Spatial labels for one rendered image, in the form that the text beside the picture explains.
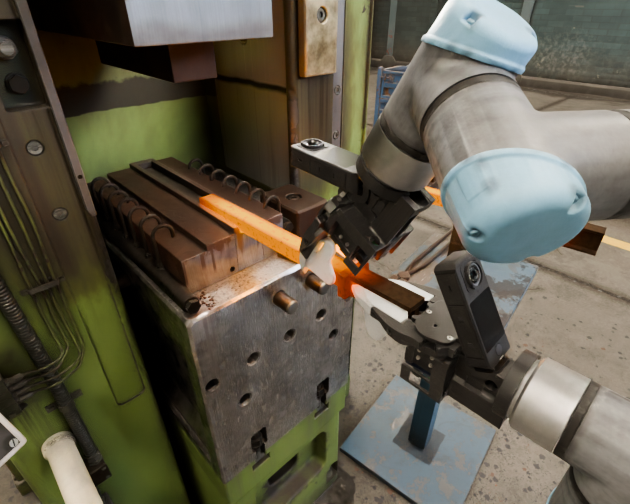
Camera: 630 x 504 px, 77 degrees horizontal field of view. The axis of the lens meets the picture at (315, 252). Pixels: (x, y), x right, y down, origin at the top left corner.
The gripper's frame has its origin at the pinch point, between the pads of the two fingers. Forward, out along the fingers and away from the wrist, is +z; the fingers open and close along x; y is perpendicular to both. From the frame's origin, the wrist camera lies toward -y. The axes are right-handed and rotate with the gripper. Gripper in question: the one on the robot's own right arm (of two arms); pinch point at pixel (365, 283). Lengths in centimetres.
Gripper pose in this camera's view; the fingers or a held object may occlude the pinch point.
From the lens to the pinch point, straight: 50.3
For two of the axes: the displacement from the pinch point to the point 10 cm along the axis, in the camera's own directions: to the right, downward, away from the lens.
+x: 7.2, -3.8, 5.8
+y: 0.1, 8.5, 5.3
